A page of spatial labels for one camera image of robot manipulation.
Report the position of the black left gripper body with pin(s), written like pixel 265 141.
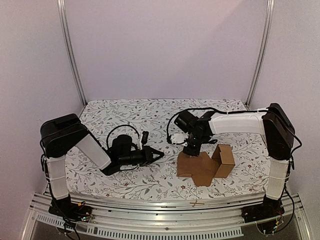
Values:
pixel 142 160

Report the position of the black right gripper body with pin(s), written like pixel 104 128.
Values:
pixel 191 147

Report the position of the brown cardboard box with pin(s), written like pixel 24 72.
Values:
pixel 203 169

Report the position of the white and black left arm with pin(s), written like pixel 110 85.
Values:
pixel 62 135

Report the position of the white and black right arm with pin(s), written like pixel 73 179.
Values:
pixel 277 133

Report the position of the floral patterned table mat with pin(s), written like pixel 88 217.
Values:
pixel 107 119

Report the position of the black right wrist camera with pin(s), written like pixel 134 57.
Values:
pixel 185 121

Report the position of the aluminium front rail base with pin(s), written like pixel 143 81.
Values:
pixel 204 219

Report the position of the right aluminium frame post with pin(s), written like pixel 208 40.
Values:
pixel 262 52

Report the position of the aluminium frame post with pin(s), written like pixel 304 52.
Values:
pixel 61 7
pixel 262 52

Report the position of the left aluminium frame post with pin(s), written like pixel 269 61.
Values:
pixel 61 7

